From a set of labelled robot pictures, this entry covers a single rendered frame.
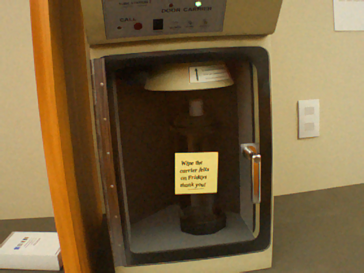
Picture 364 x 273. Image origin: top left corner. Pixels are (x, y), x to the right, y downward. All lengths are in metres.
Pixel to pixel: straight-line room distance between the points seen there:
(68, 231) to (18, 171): 0.57
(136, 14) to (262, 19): 0.21
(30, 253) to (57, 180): 0.32
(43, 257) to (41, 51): 0.48
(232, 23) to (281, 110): 0.59
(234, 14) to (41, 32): 0.31
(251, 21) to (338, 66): 0.64
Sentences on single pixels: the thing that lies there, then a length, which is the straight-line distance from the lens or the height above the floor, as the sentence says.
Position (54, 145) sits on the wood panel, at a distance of 0.67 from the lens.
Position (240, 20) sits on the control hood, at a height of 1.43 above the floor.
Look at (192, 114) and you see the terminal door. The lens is 0.74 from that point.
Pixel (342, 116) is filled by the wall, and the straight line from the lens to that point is 1.34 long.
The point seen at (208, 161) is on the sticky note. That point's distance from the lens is 0.76.
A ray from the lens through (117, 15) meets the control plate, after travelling 0.67.
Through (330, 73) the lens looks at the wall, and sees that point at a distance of 1.31.
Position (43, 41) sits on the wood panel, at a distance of 0.66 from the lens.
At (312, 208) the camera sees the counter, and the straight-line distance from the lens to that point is 1.19.
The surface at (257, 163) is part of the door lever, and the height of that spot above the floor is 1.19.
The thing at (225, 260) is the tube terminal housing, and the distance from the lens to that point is 0.86.
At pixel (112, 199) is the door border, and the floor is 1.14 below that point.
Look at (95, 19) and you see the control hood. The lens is 0.67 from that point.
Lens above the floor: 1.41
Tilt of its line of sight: 13 degrees down
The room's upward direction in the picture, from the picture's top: 4 degrees counter-clockwise
